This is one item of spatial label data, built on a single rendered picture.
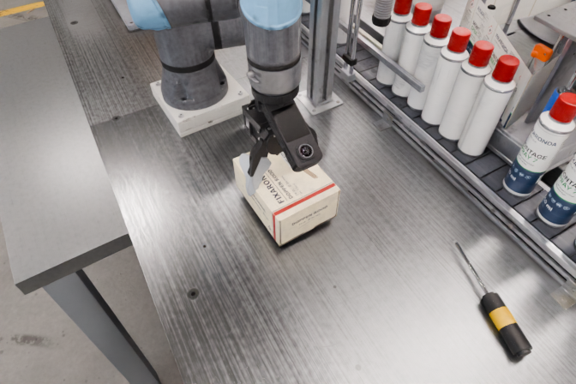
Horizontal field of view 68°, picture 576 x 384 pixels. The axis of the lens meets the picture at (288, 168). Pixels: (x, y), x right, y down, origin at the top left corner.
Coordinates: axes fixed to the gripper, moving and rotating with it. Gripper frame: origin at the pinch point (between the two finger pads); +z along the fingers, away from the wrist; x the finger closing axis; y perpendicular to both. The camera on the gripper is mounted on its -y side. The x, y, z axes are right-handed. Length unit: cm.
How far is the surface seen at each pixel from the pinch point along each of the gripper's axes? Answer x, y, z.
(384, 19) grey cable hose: -27.4, 9.3, -18.8
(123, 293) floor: 39, 53, 89
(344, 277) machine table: -0.6, -17.6, 7.7
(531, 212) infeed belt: -33.9, -27.0, 3.0
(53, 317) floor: 64, 57, 89
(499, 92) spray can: -34.9, -12.3, -13.1
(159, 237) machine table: 22.8, 6.1, 7.2
